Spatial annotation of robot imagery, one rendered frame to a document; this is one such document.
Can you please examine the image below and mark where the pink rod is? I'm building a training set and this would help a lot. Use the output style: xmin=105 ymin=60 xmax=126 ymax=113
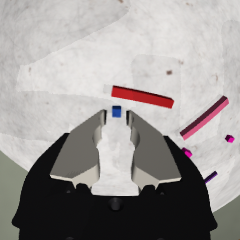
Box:
xmin=179 ymin=95 xmax=229 ymax=141

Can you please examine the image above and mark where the purple rod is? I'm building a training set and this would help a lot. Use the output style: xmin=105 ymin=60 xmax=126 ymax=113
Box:
xmin=204 ymin=171 xmax=218 ymax=183

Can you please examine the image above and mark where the red rod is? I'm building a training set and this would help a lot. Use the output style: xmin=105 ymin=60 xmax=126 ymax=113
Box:
xmin=111 ymin=85 xmax=174 ymax=109

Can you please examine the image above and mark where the magenta rod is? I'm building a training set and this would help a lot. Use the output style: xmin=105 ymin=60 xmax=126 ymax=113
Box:
xmin=225 ymin=135 xmax=235 ymax=143
xmin=181 ymin=147 xmax=192 ymax=158

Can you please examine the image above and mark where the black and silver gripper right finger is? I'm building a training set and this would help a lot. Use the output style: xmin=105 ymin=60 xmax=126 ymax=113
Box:
xmin=126 ymin=110 xmax=218 ymax=231

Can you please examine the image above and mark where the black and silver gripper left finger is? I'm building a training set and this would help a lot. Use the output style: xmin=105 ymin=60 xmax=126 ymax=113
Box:
xmin=12 ymin=109 xmax=107 ymax=229

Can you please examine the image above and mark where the small blue block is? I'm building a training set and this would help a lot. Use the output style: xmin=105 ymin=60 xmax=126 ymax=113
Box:
xmin=112 ymin=105 xmax=121 ymax=117

